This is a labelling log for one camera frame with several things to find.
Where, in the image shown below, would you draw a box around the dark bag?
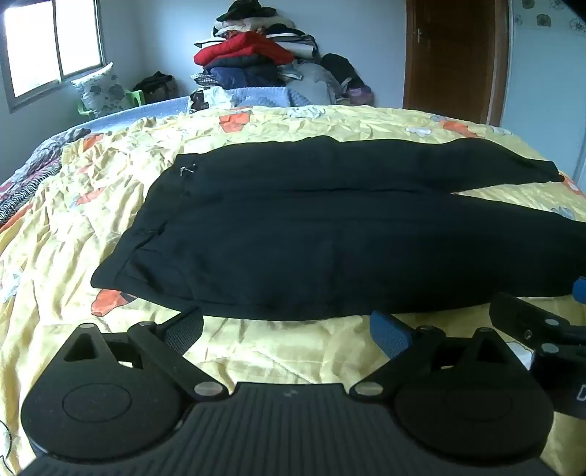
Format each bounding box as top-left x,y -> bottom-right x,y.
133,71 -> 178,104

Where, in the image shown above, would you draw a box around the floral pillow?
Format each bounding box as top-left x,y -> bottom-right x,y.
72,62 -> 138,120

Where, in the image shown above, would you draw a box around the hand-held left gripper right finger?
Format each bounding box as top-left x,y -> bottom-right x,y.
349,310 -> 523,404

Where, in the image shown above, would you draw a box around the black pants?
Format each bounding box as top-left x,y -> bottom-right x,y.
90,135 -> 578,322

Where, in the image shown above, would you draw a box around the dark blue garment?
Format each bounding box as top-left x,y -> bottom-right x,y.
203,62 -> 281,89

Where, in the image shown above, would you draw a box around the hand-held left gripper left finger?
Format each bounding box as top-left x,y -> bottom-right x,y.
61,306 -> 228,404

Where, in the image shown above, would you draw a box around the striped patchwork quilt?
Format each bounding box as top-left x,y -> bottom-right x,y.
0,127 -> 92,230

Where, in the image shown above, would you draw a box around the red jacket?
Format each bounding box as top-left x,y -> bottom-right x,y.
193,31 -> 294,67

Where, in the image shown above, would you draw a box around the purple bag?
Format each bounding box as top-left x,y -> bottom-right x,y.
342,85 -> 375,107

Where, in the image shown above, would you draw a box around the black garment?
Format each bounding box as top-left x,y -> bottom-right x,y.
216,0 -> 276,23

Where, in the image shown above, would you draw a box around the green plastic chair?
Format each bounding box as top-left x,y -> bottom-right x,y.
77,89 -> 146,120

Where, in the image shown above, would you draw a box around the blue quilted bedspread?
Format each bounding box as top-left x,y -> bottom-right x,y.
85,86 -> 340,131

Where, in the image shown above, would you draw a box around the grey garment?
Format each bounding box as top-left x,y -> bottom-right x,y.
277,60 -> 343,107

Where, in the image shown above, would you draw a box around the pile of light clothes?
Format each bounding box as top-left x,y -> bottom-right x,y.
194,17 -> 322,62

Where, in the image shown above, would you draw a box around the black and white printed cloth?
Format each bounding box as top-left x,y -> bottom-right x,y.
188,85 -> 240,114

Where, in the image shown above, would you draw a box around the window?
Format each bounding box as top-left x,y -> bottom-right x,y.
0,0 -> 114,114

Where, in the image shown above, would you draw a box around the brown wooden door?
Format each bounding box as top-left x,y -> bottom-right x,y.
403,0 -> 510,127

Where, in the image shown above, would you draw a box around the black bag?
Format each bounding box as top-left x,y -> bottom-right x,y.
319,53 -> 367,91

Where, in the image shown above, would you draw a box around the yellow printed blanket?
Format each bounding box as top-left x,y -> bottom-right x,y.
0,104 -> 586,476

